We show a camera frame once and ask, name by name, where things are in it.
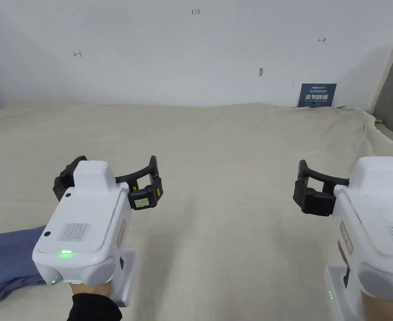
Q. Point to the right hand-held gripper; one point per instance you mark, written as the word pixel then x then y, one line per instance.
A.
pixel 373 227

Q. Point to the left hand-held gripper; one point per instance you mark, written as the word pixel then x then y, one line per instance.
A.
pixel 82 217

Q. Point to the person's left forearm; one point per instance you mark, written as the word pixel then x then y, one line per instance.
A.
pixel 94 309

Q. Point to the person's left hand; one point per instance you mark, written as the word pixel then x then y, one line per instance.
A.
pixel 89 289

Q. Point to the person's right hand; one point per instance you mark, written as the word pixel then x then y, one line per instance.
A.
pixel 386 309

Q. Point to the dark blue sign card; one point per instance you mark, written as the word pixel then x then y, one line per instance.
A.
pixel 316 96

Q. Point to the bed with beige sheet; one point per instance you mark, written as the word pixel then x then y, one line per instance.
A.
pixel 216 167

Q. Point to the dark blue shirt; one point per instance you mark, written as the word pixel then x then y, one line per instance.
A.
pixel 6 260

